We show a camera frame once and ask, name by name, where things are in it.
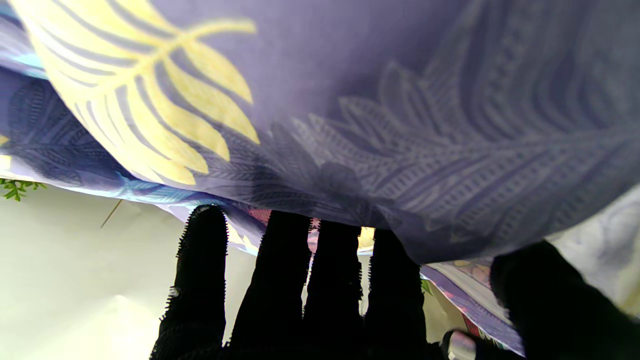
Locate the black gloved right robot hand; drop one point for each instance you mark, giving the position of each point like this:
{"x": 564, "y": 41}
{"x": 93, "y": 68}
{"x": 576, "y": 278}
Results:
{"x": 335, "y": 320}

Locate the blue leaf print pillowcase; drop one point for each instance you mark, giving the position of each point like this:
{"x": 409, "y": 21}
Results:
{"x": 350, "y": 75}

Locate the thin brown stick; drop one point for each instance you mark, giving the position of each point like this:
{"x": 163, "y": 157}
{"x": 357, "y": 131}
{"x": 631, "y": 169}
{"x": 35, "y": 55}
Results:
{"x": 111, "y": 213}

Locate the white backdrop sheet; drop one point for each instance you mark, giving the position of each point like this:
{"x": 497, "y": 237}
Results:
{"x": 75, "y": 280}

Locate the small green plant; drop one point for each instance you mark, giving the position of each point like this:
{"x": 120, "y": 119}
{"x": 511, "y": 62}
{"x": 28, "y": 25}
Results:
{"x": 17, "y": 187}

